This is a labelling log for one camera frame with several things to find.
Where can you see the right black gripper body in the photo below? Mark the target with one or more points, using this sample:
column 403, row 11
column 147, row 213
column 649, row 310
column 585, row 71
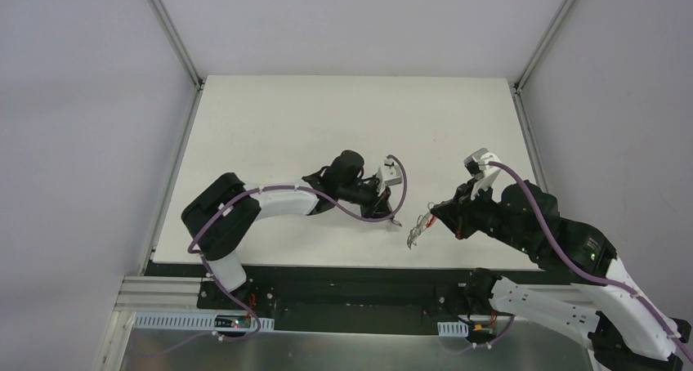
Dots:
column 462, row 212

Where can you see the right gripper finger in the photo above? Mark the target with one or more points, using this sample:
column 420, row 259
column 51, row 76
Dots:
column 449, row 211
column 456, row 225

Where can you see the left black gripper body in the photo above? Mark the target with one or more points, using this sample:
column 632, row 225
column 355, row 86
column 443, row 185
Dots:
column 379, row 204

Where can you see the red handled metal keyring holder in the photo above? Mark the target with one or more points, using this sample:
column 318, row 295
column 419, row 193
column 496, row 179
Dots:
column 424, row 221

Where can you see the silver key with black tag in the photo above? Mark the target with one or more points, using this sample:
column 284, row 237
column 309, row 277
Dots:
column 393, row 225

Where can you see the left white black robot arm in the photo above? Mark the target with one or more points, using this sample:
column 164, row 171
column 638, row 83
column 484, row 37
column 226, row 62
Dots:
column 219, row 218

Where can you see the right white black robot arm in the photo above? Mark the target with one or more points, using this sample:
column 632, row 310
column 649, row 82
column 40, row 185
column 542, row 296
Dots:
column 620, row 326

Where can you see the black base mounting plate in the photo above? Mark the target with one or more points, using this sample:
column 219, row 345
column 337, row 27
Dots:
column 340, row 299

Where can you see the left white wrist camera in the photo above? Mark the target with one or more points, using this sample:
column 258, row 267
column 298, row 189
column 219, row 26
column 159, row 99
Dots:
column 389, row 173

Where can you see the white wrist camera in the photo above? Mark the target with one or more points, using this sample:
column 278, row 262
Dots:
column 483, row 174
column 389, row 173

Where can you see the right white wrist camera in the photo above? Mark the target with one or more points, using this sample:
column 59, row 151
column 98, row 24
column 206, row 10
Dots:
column 483, row 174

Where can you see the right white cable duct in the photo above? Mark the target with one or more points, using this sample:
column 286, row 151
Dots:
column 452, row 329

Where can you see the white cable duct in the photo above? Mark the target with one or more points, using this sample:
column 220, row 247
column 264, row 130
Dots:
column 452, row 329
column 224, row 323

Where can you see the right aluminium frame post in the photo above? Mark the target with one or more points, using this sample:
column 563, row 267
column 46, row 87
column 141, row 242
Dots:
column 549, row 35

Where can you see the aluminium frame post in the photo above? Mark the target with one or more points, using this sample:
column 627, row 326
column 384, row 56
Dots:
column 175, row 40
column 549, row 35

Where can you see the left white cable duct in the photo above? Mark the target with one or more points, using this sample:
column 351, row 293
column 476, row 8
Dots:
column 224, row 323

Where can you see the left aluminium frame post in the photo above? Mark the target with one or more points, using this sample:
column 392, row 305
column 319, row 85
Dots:
column 175, row 40

